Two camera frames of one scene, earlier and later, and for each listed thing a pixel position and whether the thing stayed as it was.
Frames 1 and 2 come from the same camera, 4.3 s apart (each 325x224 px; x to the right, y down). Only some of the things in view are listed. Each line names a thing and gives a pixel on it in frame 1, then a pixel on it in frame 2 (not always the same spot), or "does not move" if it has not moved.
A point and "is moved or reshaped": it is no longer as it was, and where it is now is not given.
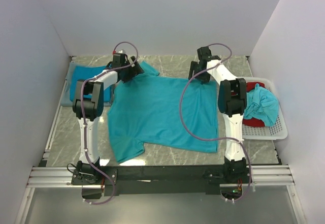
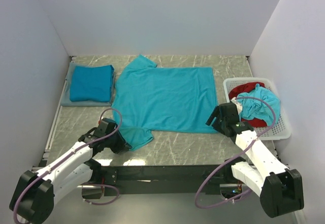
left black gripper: x=136 y=70 to x=122 y=146
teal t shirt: x=172 y=112 is moved or reshaped
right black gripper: x=194 y=65 to x=216 y=114
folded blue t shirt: x=86 y=73 does not move
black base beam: x=111 y=180 does not move
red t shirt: x=253 y=122 does not move
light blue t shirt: x=262 y=104 does not move
